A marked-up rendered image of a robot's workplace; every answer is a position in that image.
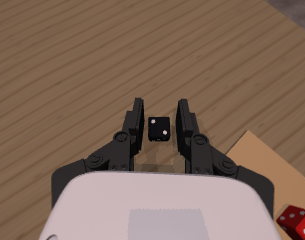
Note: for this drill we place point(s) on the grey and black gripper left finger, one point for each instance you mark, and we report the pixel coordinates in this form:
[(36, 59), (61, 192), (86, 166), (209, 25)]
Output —
[(113, 156)]

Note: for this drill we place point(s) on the red die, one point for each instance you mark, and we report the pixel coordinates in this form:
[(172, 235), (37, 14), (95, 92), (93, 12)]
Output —
[(292, 221)]

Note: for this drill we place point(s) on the tan flat mat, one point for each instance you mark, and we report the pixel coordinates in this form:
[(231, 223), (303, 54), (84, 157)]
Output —
[(289, 185)]

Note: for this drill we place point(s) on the black die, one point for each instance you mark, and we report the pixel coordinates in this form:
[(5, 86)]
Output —
[(159, 128)]

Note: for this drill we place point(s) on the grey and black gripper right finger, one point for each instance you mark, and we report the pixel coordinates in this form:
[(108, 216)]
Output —
[(202, 158)]

